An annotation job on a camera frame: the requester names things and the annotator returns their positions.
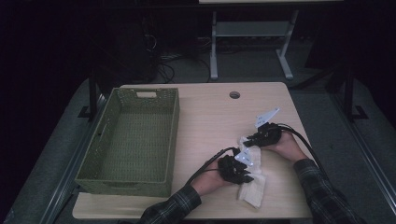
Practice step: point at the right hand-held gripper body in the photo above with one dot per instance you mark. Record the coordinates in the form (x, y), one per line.
(269, 135)

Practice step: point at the white metal table frame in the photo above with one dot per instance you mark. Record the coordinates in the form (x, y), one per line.
(249, 29)

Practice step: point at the aluminium rail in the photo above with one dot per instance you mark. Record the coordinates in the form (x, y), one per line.
(367, 158)
(67, 174)

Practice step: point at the white stained cloth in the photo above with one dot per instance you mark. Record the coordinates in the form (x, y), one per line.
(255, 189)

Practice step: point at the green woven basket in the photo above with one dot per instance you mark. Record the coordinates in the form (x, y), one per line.
(102, 174)

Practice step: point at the person's left hand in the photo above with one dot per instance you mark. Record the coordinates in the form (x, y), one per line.
(210, 180)

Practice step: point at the black metal stand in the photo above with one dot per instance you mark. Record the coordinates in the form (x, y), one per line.
(349, 96)
(92, 93)

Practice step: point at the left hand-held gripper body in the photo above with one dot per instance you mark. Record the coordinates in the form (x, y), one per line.
(230, 168)

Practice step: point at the person's right hand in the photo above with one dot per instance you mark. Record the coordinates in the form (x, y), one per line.
(289, 147)

